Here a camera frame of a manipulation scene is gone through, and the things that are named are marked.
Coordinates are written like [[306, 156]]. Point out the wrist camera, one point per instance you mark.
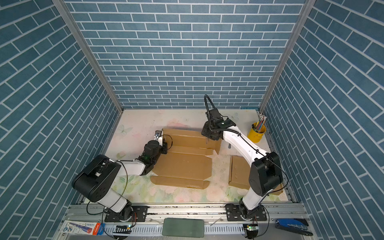
[[216, 115], [159, 136]]

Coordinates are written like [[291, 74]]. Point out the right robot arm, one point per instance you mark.
[[250, 151]]

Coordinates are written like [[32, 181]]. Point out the blue black pliers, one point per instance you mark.
[[297, 226]]

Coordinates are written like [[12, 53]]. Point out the green rectangular pad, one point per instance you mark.
[[189, 228]]

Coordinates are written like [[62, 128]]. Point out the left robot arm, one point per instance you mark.
[[96, 179]]

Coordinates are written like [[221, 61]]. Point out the brown cardboard box sheet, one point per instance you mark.
[[240, 172]]

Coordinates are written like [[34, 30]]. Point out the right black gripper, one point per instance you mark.
[[203, 131]]

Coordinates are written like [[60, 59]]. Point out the aluminium front rail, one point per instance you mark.
[[213, 215]]

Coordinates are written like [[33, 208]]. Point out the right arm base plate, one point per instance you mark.
[[236, 213]]

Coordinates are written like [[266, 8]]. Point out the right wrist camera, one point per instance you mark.
[[216, 115]]

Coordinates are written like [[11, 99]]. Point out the white printed package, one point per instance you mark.
[[82, 228]]

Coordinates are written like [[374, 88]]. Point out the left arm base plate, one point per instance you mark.
[[130, 213]]

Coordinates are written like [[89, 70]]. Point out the coloured pencils bundle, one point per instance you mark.
[[260, 123]]

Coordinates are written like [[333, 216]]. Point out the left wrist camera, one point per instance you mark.
[[159, 136]]

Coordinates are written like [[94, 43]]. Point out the yellow pencil cup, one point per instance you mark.
[[256, 137]]

